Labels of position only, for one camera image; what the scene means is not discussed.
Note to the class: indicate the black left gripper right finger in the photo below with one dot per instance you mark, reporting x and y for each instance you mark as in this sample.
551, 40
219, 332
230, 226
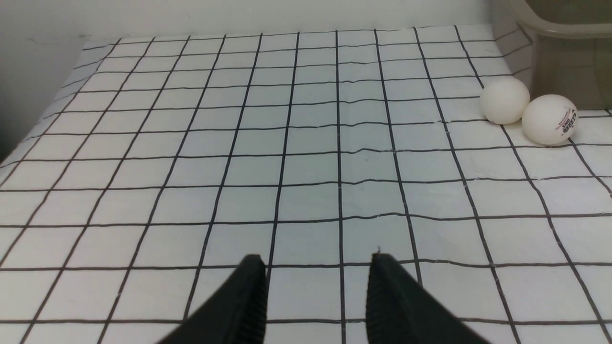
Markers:
400, 311

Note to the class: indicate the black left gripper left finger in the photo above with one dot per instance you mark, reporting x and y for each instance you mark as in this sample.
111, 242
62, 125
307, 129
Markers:
235, 314

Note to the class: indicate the plain white ball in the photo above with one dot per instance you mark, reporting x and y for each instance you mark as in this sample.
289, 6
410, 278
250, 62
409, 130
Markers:
504, 100

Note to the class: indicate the white ball red logo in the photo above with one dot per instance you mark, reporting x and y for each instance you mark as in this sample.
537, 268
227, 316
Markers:
549, 119

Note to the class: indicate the white black-grid tablecloth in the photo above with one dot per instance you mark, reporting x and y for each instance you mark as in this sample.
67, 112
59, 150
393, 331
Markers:
163, 161

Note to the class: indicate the olive green plastic bin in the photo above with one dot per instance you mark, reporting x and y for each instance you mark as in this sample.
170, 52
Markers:
571, 48

